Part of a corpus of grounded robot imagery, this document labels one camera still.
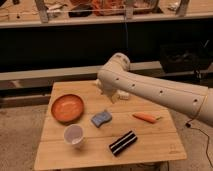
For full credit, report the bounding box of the orange ceramic bowl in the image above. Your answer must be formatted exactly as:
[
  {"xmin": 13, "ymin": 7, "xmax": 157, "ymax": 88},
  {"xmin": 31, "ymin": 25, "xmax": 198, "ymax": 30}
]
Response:
[{"xmin": 51, "ymin": 94, "xmax": 84, "ymax": 123}]

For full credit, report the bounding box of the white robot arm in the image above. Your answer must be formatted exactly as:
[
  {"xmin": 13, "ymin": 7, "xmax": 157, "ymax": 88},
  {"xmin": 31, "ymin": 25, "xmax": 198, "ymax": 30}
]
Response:
[{"xmin": 97, "ymin": 53, "xmax": 213, "ymax": 127}]

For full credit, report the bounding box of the white plastic bottle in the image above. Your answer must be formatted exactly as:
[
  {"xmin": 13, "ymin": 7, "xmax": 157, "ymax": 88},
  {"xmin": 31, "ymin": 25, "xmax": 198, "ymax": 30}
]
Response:
[{"xmin": 94, "ymin": 79, "xmax": 130, "ymax": 100}]

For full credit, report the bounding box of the blue sponge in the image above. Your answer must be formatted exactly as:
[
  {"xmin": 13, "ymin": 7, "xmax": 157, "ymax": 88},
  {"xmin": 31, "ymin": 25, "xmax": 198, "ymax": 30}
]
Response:
[{"xmin": 91, "ymin": 111, "xmax": 112, "ymax": 128}]

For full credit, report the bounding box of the orange carrot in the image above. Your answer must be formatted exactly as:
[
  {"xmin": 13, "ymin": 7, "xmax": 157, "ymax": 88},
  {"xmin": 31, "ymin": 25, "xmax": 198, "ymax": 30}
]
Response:
[{"xmin": 132, "ymin": 113, "xmax": 161, "ymax": 124}]

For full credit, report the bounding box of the wooden folding table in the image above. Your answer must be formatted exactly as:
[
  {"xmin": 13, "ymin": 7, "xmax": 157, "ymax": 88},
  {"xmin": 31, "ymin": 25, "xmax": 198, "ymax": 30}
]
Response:
[{"xmin": 34, "ymin": 81, "xmax": 187, "ymax": 171}]

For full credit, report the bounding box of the black white striped block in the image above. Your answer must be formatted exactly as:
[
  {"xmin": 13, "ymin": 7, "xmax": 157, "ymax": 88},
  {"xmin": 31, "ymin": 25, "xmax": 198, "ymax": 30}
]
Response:
[{"xmin": 109, "ymin": 131, "xmax": 138, "ymax": 156}]

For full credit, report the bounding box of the white paper cup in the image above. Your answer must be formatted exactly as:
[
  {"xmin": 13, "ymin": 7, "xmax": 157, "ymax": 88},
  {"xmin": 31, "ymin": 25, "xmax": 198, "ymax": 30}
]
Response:
[{"xmin": 63, "ymin": 124, "xmax": 84, "ymax": 148}]

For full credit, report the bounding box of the black hanging cable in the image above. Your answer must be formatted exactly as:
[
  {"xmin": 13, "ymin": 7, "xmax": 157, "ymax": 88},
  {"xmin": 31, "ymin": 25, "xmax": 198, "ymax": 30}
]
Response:
[{"xmin": 123, "ymin": 19, "xmax": 132, "ymax": 64}]

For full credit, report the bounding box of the black power cable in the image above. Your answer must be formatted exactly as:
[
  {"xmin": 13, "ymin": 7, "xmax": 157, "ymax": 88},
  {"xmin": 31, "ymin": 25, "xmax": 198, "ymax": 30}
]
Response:
[{"xmin": 184, "ymin": 119, "xmax": 213, "ymax": 159}]

